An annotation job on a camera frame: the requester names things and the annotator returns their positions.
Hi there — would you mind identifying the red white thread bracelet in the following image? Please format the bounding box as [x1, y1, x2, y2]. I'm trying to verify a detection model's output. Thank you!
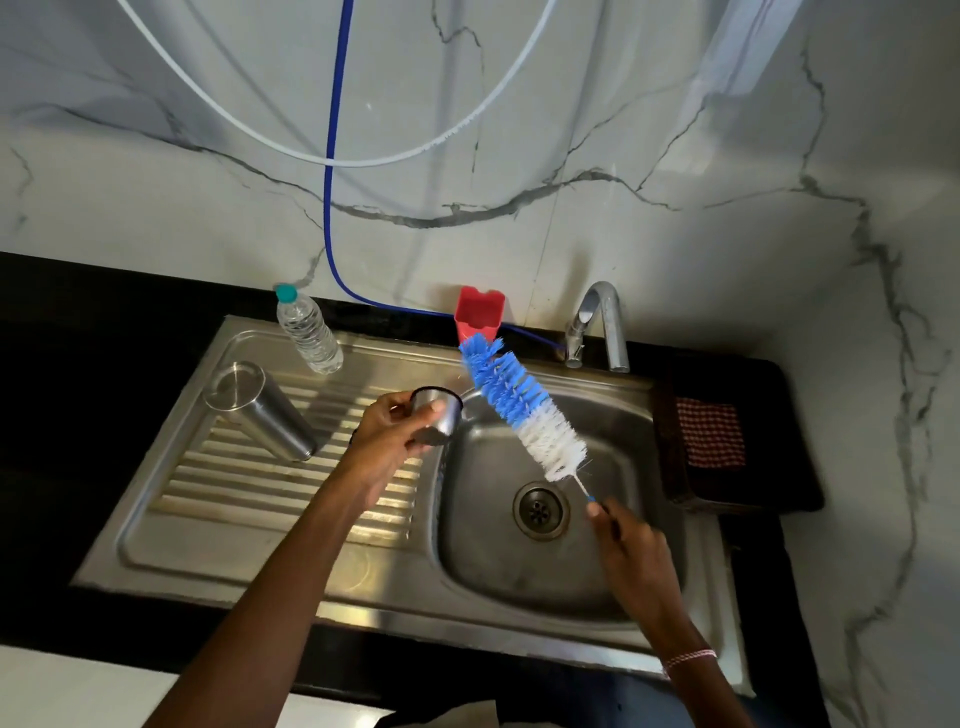
[661, 648, 719, 680]

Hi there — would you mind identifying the steel flask cup lid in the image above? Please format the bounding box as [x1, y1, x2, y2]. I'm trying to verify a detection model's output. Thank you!
[408, 386, 465, 448]

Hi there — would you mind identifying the dark woven tray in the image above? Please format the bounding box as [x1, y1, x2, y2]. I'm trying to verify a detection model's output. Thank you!
[650, 359, 826, 517]

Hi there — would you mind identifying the clear plastic water bottle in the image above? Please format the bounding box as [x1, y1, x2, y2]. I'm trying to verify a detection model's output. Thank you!
[273, 283, 346, 376]

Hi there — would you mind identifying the chrome sink faucet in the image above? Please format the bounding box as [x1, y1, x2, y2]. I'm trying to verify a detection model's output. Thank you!
[563, 281, 631, 375]

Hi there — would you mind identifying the steel flask bottle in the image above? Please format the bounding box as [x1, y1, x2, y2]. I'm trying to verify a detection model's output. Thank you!
[202, 360, 321, 464]

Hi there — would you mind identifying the person's left forearm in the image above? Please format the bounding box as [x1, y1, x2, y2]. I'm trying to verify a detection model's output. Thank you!
[142, 479, 369, 728]

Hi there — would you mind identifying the blue hose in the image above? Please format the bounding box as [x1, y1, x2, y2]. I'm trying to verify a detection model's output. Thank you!
[322, 0, 568, 354]

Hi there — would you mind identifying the person's left hand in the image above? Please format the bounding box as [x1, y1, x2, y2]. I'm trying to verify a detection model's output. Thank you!
[333, 391, 449, 515]

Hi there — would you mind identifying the person's right hand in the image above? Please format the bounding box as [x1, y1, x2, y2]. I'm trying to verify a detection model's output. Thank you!
[584, 496, 718, 673]

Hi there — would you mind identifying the red checkered cloth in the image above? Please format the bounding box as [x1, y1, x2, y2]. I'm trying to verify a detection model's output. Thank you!
[674, 397, 748, 471]

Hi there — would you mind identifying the blue white bottle brush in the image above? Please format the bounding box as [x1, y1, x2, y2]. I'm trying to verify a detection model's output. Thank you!
[458, 334, 601, 508]

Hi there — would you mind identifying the stainless steel sink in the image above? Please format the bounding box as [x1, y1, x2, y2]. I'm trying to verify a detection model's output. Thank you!
[71, 314, 755, 699]

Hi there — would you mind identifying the red plastic brush holder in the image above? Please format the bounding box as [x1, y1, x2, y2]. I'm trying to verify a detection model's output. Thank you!
[453, 285, 507, 346]

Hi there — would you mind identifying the white hose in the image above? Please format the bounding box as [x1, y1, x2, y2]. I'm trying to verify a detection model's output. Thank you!
[112, 0, 560, 169]

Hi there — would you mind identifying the metal sink drain strainer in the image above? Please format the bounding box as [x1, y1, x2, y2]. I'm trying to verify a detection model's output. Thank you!
[511, 480, 572, 543]

